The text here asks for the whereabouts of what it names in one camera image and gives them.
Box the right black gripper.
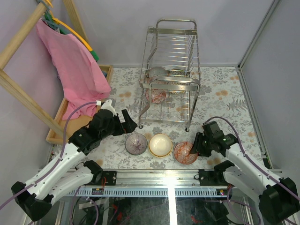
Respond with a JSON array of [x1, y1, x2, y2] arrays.
[[188, 132, 213, 158]]

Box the orange red patterned bowl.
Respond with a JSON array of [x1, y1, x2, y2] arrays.
[[174, 142, 198, 165]]

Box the cream bowl orange rim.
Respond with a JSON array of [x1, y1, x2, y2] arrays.
[[149, 134, 173, 158]]

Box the red diamond patterned bowl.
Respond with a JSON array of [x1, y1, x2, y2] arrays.
[[151, 90, 166, 104]]

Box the blue patterned bowl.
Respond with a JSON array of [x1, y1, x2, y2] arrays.
[[168, 68, 188, 77]]

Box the brown patterned bowl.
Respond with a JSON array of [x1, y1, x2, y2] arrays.
[[168, 82, 185, 94]]

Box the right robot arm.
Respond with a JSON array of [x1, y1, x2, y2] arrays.
[[190, 121, 300, 224]]

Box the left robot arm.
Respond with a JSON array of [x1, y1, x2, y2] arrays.
[[11, 108, 138, 222]]

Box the stainless steel dish rack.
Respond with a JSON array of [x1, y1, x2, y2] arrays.
[[138, 18, 201, 132]]

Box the purple striped bowl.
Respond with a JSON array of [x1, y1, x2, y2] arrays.
[[125, 133, 148, 155]]

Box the wooden tray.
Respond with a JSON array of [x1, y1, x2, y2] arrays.
[[45, 64, 114, 145]]

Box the pink cloth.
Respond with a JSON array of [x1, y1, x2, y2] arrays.
[[36, 20, 111, 120]]

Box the yellow plastic hanger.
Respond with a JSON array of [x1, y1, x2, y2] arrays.
[[48, 0, 93, 53]]

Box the green plastic hanger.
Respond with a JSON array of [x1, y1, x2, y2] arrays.
[[42, 13, 99, 62]]

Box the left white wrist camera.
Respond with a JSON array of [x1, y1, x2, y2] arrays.
[[96, 98, 117, 116]]

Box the aluminium rail frame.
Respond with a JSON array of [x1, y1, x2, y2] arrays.
[[23, 167, 300, 225]]

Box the wooden clothes rack frame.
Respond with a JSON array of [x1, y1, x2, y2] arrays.
[[0, 0, 89, 141]]

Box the aluminium corner post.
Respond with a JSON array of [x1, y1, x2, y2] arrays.
[[237, 0, 282, 70]]

